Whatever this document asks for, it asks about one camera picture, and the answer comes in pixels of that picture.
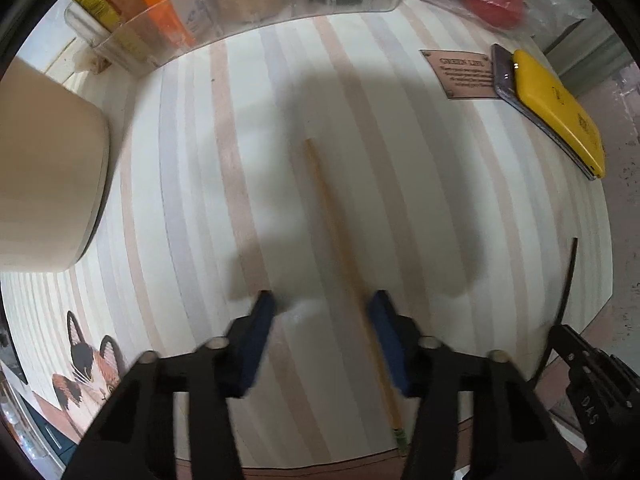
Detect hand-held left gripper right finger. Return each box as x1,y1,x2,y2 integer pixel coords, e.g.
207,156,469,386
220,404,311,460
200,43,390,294
365,289,567,480

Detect striped placemat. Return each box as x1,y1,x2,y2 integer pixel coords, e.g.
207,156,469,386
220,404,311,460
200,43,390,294
0,0,613,471

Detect clear glass container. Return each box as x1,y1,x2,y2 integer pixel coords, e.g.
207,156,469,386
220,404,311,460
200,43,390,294
64,1,109,50

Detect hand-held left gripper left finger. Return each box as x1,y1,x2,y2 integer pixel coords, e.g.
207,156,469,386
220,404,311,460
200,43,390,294
62,290,277,480

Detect thin black chopstick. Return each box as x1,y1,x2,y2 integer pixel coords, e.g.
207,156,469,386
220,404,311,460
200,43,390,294
532,237,581,386

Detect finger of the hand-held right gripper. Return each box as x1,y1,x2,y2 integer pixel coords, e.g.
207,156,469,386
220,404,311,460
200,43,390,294
547,324,609,377

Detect wooden pencil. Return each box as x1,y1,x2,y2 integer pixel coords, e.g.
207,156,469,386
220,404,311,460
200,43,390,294
304,138,408,457

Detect beige utensil holder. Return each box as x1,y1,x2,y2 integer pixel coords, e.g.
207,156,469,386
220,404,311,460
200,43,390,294
0,55,112,273

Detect clear plastic organizer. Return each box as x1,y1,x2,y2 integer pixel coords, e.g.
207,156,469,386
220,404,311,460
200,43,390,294
92,0,408,79

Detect clear plastic bag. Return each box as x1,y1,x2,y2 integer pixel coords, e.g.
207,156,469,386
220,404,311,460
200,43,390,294
405,0,596,43

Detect orange box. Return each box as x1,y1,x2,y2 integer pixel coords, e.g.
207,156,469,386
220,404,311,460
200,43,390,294
131,0,197,51

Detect dark blue cabinet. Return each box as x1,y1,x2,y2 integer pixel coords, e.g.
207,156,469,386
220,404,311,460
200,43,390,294
20,395,76,466

